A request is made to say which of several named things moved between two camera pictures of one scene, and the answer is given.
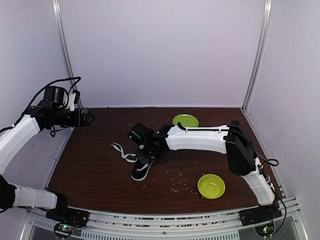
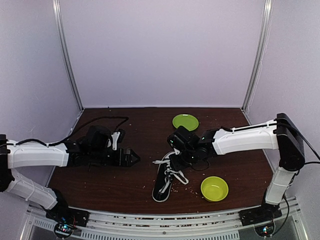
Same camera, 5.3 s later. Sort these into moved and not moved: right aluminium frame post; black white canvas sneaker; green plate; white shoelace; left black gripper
Moved: left black gripper; white shoelace; black white canvas sneaker
Not moved: right aluminium frame post; green plate
